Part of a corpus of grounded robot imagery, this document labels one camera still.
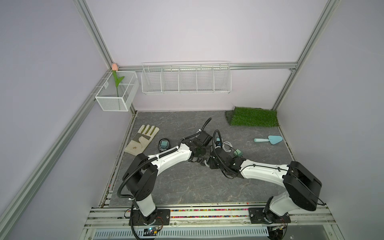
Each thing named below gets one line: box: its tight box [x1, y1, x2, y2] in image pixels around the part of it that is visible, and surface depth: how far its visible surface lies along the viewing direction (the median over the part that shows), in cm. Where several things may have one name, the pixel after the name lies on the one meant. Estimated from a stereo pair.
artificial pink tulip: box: [112, 63, 125, 98], surface depth 92 cm
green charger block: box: [233, 149, 244, 157], surface depth 98 cm
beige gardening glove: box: [124, 124, 160, 156], surface depth 105 cm
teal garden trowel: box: [254, 135, 283, 145], surface depth 104 cm
